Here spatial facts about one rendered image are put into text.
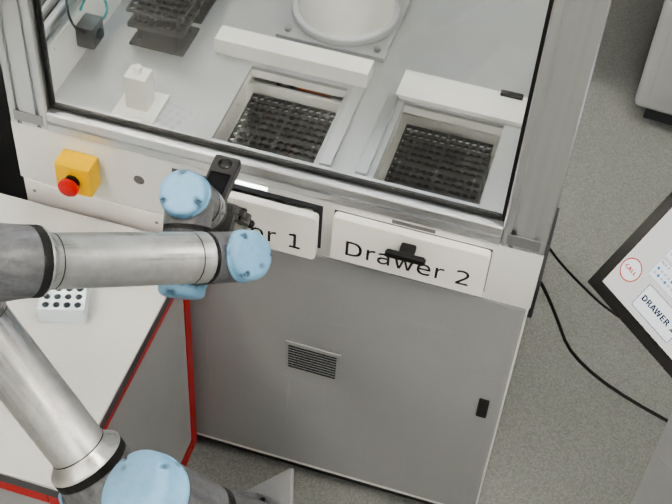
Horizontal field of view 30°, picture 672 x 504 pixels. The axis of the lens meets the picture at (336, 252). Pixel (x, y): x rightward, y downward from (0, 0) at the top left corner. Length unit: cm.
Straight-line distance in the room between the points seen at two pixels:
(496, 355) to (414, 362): 18
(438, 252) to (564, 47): 50
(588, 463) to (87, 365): 137
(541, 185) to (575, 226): 153
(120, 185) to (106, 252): 74
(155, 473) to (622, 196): 230
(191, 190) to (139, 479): 45
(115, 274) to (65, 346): 60
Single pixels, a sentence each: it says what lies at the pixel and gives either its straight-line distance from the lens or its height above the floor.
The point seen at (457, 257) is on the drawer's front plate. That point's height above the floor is 91.
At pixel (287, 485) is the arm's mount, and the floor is 95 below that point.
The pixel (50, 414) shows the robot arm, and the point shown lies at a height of 109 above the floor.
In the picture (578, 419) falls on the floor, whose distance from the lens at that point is 317.
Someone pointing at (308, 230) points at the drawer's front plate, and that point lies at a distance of 224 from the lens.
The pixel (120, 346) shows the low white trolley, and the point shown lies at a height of 76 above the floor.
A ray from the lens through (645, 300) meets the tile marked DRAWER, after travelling 209.
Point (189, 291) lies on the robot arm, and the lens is 188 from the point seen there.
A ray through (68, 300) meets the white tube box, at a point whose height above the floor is 80.
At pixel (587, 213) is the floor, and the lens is 365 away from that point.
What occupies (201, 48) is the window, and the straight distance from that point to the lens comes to 211.
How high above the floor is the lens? 252
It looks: 48 degrees down
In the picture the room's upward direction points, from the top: 5 degrees clockwise
